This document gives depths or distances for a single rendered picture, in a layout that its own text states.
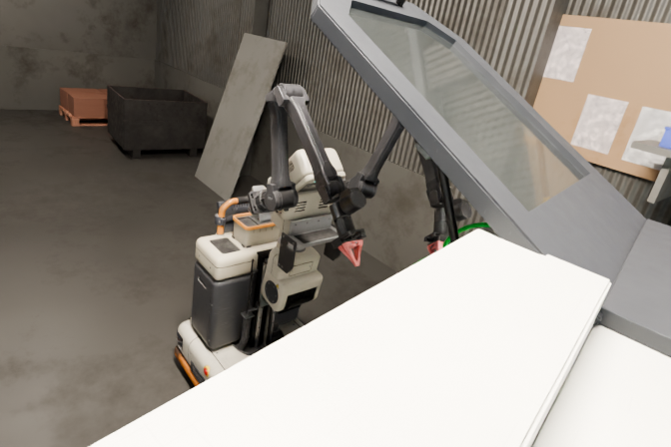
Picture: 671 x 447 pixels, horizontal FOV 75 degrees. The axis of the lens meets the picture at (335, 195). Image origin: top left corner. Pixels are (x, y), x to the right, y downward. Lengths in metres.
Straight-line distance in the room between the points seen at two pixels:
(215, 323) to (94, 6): 6.51
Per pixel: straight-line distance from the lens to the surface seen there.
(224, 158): 4.93
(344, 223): 1.33
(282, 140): 1.57
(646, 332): 0.84
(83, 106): 7.23
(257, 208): 1.70
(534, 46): 2.95
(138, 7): 8.27
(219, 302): 2.17
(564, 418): 0.62
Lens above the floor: 1.83
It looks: 20 degrees down
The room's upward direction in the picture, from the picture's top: 10 degrees clockwise
